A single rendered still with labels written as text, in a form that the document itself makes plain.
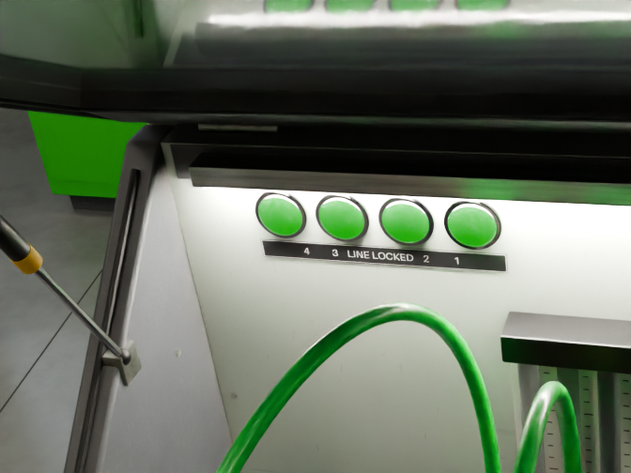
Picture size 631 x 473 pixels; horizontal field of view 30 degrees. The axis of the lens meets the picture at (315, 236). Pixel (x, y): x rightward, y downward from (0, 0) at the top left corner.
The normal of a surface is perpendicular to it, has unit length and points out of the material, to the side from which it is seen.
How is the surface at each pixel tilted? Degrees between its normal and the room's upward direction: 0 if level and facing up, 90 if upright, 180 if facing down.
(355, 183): 90
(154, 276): 90
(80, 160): 90
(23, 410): 0
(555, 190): 90
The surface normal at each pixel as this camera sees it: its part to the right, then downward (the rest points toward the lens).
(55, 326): -0.15, -0.84
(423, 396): -0.33, 0.53
